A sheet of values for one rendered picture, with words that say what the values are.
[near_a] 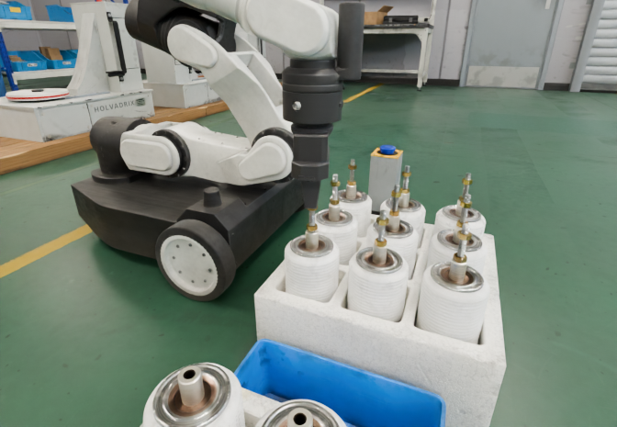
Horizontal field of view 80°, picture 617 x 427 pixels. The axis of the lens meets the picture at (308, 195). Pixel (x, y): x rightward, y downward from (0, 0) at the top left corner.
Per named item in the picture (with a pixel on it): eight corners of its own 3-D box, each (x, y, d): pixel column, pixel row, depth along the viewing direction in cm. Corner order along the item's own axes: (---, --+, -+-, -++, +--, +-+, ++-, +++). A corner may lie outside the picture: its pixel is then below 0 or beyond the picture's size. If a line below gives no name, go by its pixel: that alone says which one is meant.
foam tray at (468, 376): (258, 371, 70) (252, 294, 63) (328, 264, 103) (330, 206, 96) (482, 453, 56) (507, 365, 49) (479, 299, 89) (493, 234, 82)
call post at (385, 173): (363, 260, 105) (370, 155, 93) (368, 248, 111) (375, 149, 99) (387, 265, 102) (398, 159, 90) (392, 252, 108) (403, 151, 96)
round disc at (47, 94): (-6, 101, 205) (-9, 91, 203) (48, 95, 231) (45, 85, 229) (30, 105, 195) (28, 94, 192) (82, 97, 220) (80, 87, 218)
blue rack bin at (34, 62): (-12, 71, 425) (-18, 51, 417) (22, 68, 458) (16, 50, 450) (17, 72, 409) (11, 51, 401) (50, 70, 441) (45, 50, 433)
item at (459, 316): (476, 360, 63) (497, 273, 56) (461, 400, 56) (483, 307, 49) (421, 336, 68) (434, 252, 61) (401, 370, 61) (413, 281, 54)
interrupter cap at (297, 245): (281, 252, 62) (281, 248, 62) (304, 232, 68) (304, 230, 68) (320, 264, 59) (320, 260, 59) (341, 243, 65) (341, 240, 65)
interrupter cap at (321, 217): (360, 218, 74) (360, 215, 74) (338, 231, 69) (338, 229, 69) (330, 207, 79) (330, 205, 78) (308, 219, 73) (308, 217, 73)
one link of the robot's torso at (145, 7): (119, 40, 96) (122, -36, 88) (155, 39, 107) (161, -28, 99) (207, 78, 91) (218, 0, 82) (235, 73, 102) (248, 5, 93)
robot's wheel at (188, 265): (161, 291, 92) (147, 220, 84) (174, 280, 96) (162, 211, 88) (228, 311, 85) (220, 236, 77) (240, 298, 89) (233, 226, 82)
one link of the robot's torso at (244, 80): (271, 196, 94) (153, 50, 91) (298, 174, 109) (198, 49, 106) (312, 163, 86) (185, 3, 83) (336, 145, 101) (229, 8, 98)
